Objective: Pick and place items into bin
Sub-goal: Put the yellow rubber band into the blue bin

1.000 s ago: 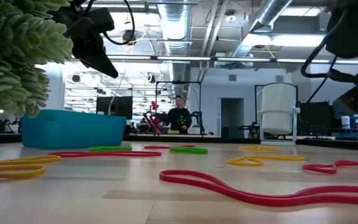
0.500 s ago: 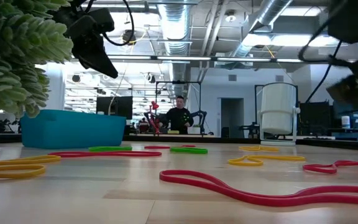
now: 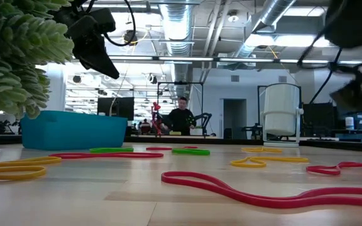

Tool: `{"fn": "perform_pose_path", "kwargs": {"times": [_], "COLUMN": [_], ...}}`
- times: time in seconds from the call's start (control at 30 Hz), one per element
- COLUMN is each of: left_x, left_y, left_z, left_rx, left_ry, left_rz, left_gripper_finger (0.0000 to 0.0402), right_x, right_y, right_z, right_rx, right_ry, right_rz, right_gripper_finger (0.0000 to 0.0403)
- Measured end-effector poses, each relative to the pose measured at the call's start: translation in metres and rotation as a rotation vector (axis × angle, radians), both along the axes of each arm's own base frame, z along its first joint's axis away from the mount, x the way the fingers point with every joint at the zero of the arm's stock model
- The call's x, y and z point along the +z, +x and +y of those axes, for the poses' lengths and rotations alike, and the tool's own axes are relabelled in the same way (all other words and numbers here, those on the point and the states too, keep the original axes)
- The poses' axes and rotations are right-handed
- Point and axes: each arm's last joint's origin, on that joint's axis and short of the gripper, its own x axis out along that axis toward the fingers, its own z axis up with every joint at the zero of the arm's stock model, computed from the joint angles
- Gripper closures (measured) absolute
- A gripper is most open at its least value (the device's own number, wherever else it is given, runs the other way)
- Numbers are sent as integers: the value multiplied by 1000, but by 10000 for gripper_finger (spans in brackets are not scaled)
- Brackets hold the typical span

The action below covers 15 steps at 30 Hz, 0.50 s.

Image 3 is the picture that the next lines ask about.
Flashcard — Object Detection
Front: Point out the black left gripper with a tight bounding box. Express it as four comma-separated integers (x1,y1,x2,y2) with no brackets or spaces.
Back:
66,15,121,80

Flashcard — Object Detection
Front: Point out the blue plastic bin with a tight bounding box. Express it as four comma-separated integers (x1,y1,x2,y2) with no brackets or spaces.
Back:
20,110,128,151

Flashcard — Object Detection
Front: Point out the yellow rubber band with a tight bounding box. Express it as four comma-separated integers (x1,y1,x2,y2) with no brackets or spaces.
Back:
230,156,310,169
241,146,283,154
0,156,62,168
0,165,47,182

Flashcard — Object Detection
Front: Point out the green rubber band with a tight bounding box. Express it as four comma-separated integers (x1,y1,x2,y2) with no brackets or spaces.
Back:
89,147,134,154
172,148,211,156

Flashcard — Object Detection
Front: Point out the large red rubber band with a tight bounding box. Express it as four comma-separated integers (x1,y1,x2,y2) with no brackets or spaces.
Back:
161,171,362,210

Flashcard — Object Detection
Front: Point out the white canister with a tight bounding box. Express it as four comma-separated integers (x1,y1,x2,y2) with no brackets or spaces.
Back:
344,116,355,131

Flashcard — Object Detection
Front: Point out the dark cabinet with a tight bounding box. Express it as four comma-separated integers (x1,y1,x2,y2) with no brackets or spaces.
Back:
336,106,362,132

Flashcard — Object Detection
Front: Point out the black ceiling device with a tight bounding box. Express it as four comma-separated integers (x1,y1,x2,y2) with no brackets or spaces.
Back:
123,30,139,46

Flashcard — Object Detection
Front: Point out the dark screen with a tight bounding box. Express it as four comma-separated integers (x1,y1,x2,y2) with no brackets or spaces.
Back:
302,102,337,132

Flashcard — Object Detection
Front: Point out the black monitor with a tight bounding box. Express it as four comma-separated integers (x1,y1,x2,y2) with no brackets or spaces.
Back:
97,97,135,122

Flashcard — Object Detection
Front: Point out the white drum on stand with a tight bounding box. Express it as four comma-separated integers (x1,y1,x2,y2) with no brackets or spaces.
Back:
260,83,305,148

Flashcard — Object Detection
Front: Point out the green artificial plant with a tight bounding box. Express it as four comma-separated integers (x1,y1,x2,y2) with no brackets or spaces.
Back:
0,0,75,120

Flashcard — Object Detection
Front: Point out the person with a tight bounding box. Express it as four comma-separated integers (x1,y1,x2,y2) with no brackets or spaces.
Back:
161,96,197,136
140,118,152,135

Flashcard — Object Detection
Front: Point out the red figure stand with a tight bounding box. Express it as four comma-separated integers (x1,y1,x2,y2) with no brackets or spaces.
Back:
150,102,163,138

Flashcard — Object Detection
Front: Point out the long ceiling light bar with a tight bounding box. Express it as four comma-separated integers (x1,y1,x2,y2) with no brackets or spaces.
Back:
105,55,362,65

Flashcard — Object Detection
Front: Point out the grey door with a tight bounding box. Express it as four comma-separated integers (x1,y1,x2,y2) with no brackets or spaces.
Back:
223,98,248,140

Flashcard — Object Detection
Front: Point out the long black arm cable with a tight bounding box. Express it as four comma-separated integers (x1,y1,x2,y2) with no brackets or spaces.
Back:
309,46,343,105

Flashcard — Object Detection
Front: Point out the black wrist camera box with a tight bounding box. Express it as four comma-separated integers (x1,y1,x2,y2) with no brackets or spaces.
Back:
89,8,117,33

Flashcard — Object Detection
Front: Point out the short black arm cable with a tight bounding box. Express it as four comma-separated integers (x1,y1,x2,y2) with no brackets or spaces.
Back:
296,28,330,68

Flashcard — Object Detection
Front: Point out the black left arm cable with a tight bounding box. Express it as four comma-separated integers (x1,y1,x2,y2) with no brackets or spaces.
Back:
103,0,137,48

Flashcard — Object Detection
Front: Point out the slanted silver air duct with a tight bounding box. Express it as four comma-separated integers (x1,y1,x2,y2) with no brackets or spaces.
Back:
233,0,297,60

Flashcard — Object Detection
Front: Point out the black table edge frame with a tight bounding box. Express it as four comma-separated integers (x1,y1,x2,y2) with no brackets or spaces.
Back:
0,134,362,154

